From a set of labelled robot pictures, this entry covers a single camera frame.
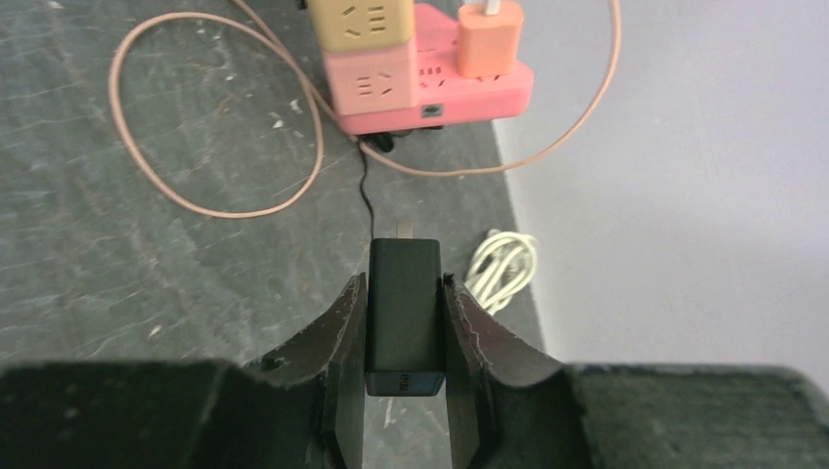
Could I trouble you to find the pink triangular power strip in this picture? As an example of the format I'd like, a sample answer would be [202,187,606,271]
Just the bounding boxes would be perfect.
[339,3,534,135]

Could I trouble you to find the salmon usb charger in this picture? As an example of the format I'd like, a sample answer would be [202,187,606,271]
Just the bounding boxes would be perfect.
[458,1,524,78]

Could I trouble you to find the beige cube adapter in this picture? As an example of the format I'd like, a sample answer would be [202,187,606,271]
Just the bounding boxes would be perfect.
[306,0,415,53]

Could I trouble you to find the white coiled cable left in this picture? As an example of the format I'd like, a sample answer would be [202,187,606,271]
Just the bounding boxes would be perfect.
[463,228,540,318]

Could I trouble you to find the pink thin cord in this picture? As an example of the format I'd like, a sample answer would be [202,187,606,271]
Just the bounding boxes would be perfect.
[108,0,623,220]

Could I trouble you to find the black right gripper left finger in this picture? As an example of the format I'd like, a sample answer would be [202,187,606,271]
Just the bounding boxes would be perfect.
[1,275,367,468]

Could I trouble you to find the black block plug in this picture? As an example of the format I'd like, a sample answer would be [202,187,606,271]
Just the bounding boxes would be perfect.
[366,219,446,397]

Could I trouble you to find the pink cube adapter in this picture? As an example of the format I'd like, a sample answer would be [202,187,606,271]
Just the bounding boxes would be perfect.
[323,38,416,116]

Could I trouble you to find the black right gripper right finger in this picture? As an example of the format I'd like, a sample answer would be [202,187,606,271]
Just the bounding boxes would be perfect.
[444,276,828,468]

